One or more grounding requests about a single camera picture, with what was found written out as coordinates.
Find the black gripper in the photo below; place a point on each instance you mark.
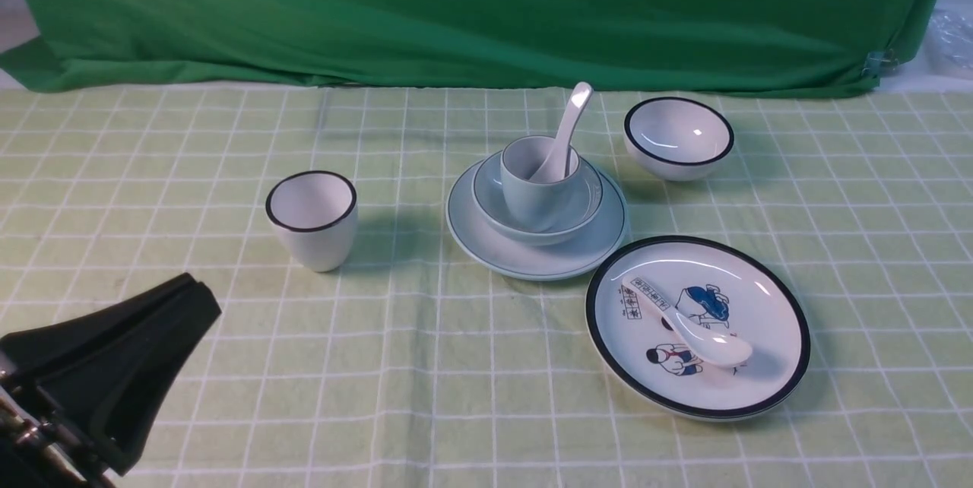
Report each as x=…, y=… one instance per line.
x=80, y=397

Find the white bowl black rim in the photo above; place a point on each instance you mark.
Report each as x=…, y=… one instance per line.
x=677, y=139

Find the white illustrated spoon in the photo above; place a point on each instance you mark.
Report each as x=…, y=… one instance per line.
x=710, y=346

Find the pale blue large plate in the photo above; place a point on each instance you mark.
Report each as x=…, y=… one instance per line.
x=560, y=261

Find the pale blue ceramic spoon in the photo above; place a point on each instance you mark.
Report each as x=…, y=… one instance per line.
x=557, y=163

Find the pale blue bowl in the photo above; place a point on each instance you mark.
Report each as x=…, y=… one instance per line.
x=578, y=210

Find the white illustrated plate black rim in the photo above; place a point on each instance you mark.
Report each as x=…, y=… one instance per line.
x=718, y=287

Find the pale blue cup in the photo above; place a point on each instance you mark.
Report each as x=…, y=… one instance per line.
x=536, y=205

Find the green backdrop cloth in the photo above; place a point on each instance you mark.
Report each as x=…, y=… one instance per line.
x=783, y=49

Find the white cup black rim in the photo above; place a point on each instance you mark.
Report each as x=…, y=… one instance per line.
x=315, y=216

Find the green checkered tablecloth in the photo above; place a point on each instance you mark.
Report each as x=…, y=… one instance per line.
x=411, y=365

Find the metal clip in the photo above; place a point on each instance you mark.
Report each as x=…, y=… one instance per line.
x=880, y=63

